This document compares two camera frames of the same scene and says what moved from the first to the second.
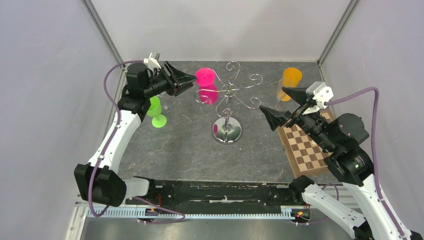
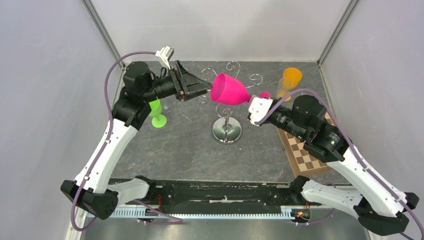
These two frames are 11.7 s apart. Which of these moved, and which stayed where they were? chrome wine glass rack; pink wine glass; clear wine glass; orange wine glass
Moved: pink wine glass
Stayed: chrome wine glass rack; orange wine glass; clear wine glass
